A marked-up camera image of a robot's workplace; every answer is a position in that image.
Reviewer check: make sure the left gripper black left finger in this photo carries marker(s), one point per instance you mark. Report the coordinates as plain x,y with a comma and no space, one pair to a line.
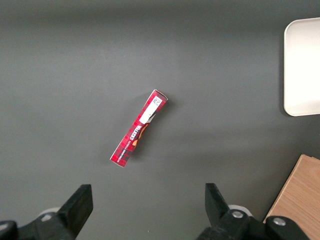
50,227

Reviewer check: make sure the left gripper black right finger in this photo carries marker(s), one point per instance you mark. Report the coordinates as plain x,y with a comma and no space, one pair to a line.
232,225

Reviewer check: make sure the light wooden drawer cabinet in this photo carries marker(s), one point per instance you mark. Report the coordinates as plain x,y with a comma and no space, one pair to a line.
297,200

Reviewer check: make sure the red tartan biscuit box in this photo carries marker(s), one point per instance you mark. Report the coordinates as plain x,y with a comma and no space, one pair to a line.
138,130

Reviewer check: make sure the cream rectangular plastic tray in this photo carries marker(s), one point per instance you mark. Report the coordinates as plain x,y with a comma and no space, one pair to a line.
303,67

